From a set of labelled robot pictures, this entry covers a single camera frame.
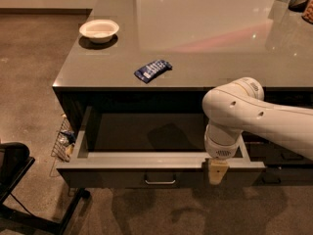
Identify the blue snack packet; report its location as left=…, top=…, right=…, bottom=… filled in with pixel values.
left=134, top=60, right=172, bottom=83

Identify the right middle drawer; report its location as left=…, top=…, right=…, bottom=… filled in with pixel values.
left=247, top=143, right=313, bottom=166

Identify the grey top drawer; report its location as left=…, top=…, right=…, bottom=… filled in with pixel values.
left=57, top=107, right=265, bottom=189

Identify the white paper bowl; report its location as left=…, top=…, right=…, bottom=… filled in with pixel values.
left=79, top=20, right=119, bottom=44

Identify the right bottom drawer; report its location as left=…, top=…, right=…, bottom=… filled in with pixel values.
left=254, top=167, right=313, bottom=186

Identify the snack bag on counter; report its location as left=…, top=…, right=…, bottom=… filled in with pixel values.
left=302, top=0, right=313, bottom=24

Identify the wire basket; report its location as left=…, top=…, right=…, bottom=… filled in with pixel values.
left=49, top=114, right=76, bottom=177

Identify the grey counter cabinet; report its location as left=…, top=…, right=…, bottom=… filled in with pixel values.
left=52, top=0, right=313, bottom=188

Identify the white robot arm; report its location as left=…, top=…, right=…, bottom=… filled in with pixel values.
left=201, top=77, right=313, bottom=185

